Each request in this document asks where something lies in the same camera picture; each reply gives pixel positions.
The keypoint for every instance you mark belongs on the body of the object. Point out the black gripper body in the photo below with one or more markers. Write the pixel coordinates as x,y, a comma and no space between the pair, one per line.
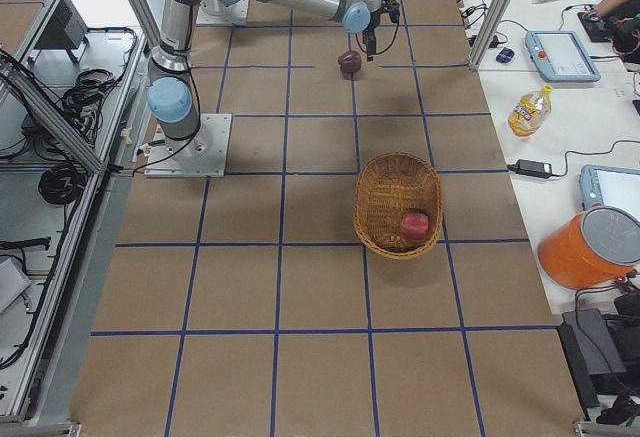
368,23

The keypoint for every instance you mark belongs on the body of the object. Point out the orange bucket with lid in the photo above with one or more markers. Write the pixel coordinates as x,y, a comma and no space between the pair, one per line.
596,245

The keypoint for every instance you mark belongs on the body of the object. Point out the near teach pendant tablet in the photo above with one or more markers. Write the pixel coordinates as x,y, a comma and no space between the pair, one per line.
610,186

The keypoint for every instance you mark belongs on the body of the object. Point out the small dark blue pouch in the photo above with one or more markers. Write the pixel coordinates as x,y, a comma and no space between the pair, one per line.
505,55

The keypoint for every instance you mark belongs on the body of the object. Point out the red yellow streaked apple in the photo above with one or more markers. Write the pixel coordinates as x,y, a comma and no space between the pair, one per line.
415,226

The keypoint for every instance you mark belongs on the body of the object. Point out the yellow drink bottle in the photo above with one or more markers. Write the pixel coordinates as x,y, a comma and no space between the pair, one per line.
530,112

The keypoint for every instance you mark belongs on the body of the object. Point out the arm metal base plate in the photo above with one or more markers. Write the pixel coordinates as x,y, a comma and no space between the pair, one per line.
223,13
204,156

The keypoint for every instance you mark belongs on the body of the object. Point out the aluminium frame post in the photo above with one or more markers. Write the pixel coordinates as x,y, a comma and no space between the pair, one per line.
486,32

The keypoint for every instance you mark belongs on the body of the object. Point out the teach pendant tablet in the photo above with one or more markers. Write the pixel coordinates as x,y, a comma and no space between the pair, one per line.
610,186
560,57

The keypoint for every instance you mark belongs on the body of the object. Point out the dark red apple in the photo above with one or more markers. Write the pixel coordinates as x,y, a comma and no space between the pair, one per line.
349,62

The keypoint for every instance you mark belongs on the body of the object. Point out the black power adapter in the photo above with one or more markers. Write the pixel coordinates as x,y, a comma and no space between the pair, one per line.
531,168

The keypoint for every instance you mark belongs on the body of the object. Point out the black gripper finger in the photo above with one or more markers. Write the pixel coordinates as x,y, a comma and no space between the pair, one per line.
370,45

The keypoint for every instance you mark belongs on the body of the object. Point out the person's hand on controller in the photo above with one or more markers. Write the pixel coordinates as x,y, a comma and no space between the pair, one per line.
593,19

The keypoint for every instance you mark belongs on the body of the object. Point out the woven wicker basket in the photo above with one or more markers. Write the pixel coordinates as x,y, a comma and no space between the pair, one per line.
389,187

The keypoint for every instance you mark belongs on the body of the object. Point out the far teach pendant tablet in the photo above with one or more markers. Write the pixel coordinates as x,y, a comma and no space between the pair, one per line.
560,57

